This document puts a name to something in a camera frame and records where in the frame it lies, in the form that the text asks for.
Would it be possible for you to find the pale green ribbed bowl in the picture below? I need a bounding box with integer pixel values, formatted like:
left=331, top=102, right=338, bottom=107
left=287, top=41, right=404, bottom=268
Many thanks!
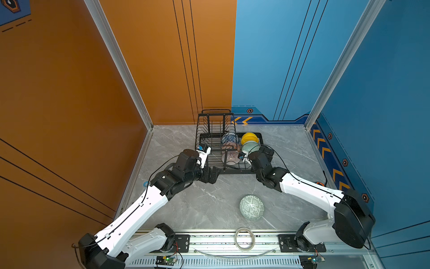
left=241, top=141, right=260, bottom=154

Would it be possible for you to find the yellow bowl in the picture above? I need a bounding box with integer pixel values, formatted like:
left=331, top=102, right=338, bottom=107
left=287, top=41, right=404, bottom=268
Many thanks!
left=241, top=132, right=259, bottom=145

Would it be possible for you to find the pink striped bowl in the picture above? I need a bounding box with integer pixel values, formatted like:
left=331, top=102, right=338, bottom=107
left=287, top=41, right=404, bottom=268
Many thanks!
left=221, top=151, right=241, bottom=166

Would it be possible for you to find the blue floral bowl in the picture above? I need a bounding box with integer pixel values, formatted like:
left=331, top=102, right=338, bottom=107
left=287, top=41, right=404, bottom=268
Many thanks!
left=221, top=132, right=239, bottom=144

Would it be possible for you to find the green patterned bowl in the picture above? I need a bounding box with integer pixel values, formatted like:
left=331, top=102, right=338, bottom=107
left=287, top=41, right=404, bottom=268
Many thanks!
left=239, top=195, right=265, bottom=221

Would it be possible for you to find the orange patterned bowl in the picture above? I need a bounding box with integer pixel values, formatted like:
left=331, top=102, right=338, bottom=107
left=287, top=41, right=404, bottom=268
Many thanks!
left=221, top=142, right=240, bottom=151

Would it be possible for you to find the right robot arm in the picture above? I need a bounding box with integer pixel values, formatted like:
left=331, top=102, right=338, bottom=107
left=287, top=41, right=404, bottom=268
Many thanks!
left=245, top=145, right=376, bottom=252

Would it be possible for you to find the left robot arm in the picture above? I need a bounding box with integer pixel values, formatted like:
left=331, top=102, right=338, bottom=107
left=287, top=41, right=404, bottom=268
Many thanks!
left=73, top=144, right=220, bottom=269

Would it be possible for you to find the clear tape roll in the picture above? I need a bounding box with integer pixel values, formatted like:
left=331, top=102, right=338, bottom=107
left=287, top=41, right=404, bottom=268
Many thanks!
left=234, top=228, right=256, bottom=252

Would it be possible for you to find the left green circuit board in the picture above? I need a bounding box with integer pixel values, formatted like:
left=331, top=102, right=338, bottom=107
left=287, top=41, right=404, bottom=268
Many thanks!
left=155, top=256, right=178, bottom=268

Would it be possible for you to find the green circuit board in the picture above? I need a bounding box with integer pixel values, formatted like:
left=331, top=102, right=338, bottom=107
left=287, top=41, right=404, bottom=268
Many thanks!
left=299, top=256, right=326, bottom=269
left=155, top=256, right=178, bottom=268

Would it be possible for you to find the right green circuit board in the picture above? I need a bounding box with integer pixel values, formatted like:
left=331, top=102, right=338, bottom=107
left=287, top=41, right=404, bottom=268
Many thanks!
left=299, top=256, right=326, bottom=269

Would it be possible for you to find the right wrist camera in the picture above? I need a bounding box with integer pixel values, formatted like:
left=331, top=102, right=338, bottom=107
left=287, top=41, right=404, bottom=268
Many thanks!
left=238, top=151, right=252, bottom=165

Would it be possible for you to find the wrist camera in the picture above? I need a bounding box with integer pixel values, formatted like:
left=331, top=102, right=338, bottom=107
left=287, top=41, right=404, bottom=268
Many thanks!
left=238, top=151, right=252, bottom=165
left=196, top=143, right=211, bottom=169

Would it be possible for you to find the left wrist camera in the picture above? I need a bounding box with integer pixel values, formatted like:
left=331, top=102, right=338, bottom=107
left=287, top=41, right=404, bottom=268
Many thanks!
left=196, top=143, right=211, bottom=169

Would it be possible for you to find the black wire dish rack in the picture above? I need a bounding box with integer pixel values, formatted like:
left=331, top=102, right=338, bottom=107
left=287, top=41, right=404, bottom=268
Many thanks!
left=195, top=109, right=264, bottom=174

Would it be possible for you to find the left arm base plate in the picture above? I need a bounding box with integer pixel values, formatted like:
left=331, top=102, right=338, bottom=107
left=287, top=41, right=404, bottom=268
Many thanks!
left=147, top=234, right=190, bottom=253

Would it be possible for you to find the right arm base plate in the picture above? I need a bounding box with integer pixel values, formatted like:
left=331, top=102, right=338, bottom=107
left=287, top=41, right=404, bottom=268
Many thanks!
left=278, top=234, right=327, bottom=253

